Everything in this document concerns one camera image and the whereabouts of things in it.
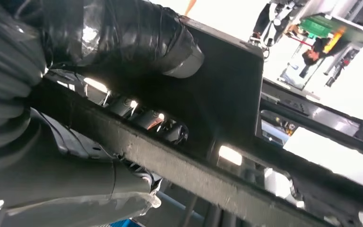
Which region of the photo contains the green crate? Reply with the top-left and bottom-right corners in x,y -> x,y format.
300,16 -> 334,39

